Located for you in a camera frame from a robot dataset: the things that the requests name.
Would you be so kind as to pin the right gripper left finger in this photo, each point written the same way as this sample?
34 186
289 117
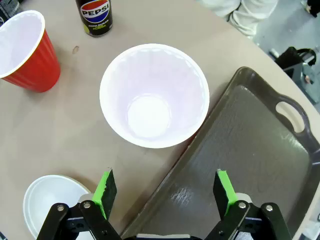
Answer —
107 192

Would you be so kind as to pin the black floor equipment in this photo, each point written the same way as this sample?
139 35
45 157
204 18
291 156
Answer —
290 58

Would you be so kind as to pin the red plastic cup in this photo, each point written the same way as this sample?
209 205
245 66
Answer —
37 70

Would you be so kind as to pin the white paper bowl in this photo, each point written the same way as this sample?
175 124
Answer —
155 87
47 192

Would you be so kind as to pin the black Pepsi can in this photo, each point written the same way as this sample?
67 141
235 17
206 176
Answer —
96 15

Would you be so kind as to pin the dark brown serving tray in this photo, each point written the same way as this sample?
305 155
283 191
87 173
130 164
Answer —
237 137

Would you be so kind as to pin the person in cream sweater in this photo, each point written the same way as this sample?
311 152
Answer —
250 15

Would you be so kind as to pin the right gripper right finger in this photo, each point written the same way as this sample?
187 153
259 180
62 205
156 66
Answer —
222 192

